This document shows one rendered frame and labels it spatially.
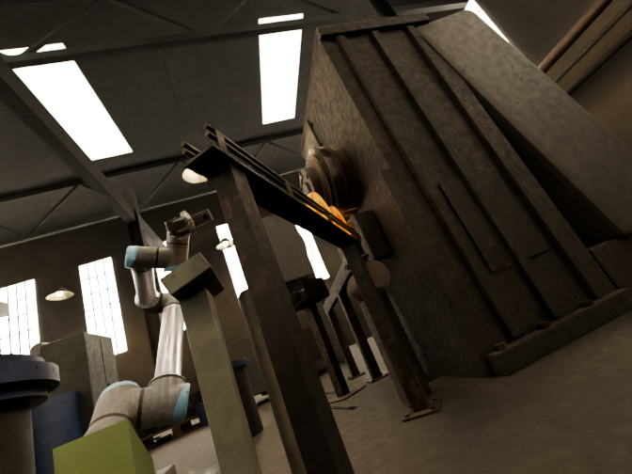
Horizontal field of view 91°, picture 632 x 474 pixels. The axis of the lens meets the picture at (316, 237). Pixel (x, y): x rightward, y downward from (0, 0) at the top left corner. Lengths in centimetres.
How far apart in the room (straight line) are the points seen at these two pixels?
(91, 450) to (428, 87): 202
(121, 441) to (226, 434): 62
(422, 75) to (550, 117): 67
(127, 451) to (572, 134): 230
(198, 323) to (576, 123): 196
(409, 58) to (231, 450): 183
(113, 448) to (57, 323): 1232
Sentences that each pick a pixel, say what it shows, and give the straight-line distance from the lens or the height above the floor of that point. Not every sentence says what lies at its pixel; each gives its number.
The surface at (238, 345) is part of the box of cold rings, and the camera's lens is 390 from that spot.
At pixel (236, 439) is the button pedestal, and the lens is 83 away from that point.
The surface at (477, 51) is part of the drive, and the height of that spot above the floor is 141.
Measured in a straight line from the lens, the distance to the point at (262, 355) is 86.
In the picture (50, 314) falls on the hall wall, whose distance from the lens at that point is 1384.
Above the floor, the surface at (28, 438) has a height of 34.
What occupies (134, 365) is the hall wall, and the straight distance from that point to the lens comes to 1239.
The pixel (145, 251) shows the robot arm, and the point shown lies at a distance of 144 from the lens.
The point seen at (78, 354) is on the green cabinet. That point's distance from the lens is 466.
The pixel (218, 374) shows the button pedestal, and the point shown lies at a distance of 83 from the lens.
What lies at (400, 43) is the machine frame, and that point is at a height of 158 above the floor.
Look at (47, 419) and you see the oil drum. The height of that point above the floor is 68.
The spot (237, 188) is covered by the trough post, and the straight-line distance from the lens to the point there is 62.
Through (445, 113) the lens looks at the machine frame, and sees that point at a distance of 174.
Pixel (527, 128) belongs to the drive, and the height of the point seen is 87.
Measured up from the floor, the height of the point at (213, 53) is 760.
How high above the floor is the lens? 30
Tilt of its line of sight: 19 degrees up
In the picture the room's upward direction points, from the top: 23 degrees counter-clockwise
